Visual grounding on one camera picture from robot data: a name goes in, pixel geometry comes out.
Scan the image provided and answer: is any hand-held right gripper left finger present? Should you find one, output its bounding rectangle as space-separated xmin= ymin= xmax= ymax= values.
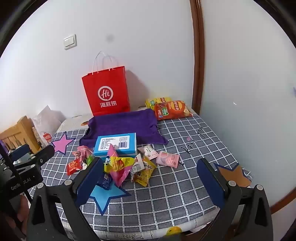
xmin=26 ymin=157 xmax=104 ymax=241

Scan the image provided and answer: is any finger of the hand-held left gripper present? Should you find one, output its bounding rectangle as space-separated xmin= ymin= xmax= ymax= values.
xmin=9 ymin=144 xmax=31 ymax=163
xmin=14 ymin=145 xmax=55 ymax=171

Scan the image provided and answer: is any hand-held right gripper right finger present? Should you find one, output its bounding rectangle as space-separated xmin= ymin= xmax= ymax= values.
xmin=196 ymin=158 xmax=274 ymax=241

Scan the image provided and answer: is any dark blue snack packet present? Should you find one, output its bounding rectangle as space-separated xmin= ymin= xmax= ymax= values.
xmin=96 ymin=173 xmax=113 ymax=190

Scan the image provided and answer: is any red snack packet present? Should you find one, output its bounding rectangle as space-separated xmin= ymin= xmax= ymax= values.
xmin=67 ymin=160 xmax=83 ymax=176

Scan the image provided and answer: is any green snack packet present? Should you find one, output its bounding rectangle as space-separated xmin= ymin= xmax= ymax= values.
xmin=81 ymin=154 xmax=96 ymax=169

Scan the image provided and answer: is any pink and yellow snack packet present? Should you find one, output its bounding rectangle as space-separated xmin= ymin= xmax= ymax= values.
xmin=104 ymin=144 xmax=137 ymax=188

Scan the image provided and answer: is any pink peach snack packet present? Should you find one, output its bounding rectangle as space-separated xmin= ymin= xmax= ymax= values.
xmin=155 ymin=151 xmax=180 ymax=169

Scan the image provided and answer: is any white and pink snack packet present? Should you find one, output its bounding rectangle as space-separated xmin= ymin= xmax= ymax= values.
xmin=137 ymin=144 xmax=158 ymax=161

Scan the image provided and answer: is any person's left hand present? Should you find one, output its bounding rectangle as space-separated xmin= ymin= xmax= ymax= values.
xmin=10 ymin=193 xmax=30 ymax=234

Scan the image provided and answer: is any white plastic shopping bag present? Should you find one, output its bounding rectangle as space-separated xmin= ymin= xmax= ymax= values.
xmin=31 ymin=105 xmax=66 ymax=149

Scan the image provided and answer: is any grey grid bedsheet with stars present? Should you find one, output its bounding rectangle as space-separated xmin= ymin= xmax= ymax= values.
xmin=25 ymin=113 xmax=253 ymax=241

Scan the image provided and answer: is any blue tissue box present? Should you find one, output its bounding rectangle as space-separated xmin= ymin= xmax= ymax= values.
xmin=93 ymin=133 xmax=137 ymax=156

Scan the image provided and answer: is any purple towel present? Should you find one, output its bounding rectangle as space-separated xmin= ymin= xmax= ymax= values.
xmin=79 ymin=108 xmax=169 ymax=149

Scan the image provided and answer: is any orange chips bag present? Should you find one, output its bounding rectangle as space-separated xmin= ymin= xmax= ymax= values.
xmin=154 ymin=100 xmax=193 ymax=121

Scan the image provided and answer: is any red paper bag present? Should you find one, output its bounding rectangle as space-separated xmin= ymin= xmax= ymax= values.
xmin=81 ymin=51 xmax=131 ymax=117

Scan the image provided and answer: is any yellow chips bag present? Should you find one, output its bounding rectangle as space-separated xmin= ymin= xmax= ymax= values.
xmin=145 ymin=97 xmax=173 ymax=110

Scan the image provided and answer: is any white light switch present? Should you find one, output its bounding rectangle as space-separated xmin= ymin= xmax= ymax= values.
xmin=63 ymin=34 xmax=77 ymax=50

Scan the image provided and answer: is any brown wooden door frame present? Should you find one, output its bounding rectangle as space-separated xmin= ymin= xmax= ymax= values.
xmin=189 ymin=0 xmax=206 ymax=116

